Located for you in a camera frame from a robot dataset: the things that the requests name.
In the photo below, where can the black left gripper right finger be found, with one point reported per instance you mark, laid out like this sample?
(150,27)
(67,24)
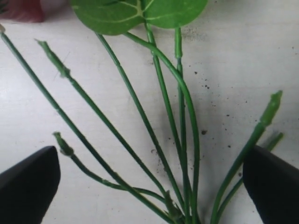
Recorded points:
(273,186)

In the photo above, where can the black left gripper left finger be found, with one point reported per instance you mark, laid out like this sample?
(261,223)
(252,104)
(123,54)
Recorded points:
(28,188)

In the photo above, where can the red artificial flower with stems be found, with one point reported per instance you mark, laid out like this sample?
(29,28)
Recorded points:
(28,118)

